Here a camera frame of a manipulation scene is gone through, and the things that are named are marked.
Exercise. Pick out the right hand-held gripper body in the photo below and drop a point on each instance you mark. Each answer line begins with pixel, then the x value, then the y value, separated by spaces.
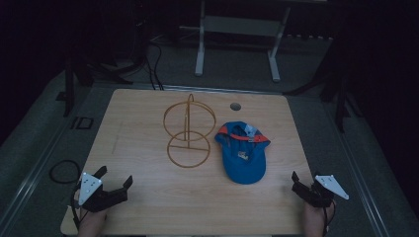
pixel 321 192

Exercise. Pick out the black tripod stand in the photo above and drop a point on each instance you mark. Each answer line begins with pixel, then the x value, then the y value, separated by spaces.
pixel 69 85
pixel 341 98

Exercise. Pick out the black rectangular floor frame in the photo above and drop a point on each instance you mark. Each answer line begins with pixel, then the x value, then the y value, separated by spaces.
pixel 79 123

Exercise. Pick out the person's left hand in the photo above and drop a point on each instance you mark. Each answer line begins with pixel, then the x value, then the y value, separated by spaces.
pixel 92 223

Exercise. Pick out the white metal stand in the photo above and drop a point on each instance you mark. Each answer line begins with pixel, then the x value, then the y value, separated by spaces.
pixel 237 28

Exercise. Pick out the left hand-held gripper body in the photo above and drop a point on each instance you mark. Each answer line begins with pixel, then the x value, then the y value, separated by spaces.
pixel 99 199

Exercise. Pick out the blue cap with orange trim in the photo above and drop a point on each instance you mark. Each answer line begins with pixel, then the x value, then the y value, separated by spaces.
pixel 244 154

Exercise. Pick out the person's right hand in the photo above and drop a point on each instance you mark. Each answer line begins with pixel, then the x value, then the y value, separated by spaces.
pixel 314 220

